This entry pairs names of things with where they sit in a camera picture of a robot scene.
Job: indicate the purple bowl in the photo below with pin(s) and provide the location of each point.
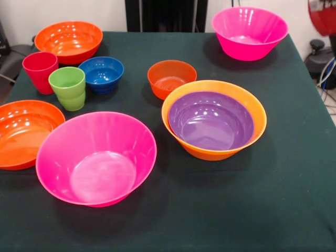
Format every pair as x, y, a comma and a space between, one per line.
210, 123

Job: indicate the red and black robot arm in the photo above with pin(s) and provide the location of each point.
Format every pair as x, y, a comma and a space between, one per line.
324, 18

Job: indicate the small red bowl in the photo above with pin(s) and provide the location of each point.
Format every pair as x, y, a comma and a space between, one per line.
168, 81

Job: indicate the pink bowl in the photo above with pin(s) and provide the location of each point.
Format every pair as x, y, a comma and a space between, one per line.
99, 170
249, 44

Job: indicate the blue bowl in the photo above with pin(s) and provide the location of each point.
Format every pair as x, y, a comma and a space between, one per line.
102, 76

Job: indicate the orange bowl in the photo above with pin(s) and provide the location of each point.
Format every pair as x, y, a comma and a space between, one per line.
260, 113

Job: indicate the dark green tablecloth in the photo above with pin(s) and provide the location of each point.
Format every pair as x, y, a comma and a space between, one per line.
210, 210

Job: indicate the green cup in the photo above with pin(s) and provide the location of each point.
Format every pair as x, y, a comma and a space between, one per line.
69, 92

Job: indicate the deep red-orange bowl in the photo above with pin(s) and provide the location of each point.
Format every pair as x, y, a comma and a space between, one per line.
68, 44

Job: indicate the red cup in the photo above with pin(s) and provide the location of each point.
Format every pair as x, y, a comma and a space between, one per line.
38, 76

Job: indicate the shallow red-orange bowl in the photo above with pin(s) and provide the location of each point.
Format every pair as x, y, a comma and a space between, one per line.
21, 139

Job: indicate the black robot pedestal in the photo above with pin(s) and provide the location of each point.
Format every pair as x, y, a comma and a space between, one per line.
168, 15

